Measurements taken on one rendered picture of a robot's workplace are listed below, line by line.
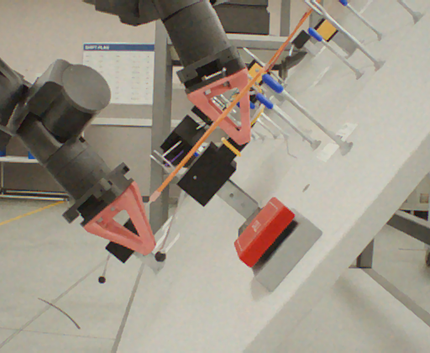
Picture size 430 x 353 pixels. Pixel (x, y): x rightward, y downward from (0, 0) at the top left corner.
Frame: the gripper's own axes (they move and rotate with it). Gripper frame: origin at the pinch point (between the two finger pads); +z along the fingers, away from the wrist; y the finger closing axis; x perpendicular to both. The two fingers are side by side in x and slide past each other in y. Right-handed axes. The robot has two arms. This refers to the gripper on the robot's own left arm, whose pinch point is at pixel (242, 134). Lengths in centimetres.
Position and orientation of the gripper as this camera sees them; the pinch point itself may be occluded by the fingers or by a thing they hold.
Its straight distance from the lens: 60.2
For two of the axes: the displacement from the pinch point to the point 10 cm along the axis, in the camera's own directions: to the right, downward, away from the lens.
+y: 0.6, -2.3, 9.7
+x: -9.1, 3.9, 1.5
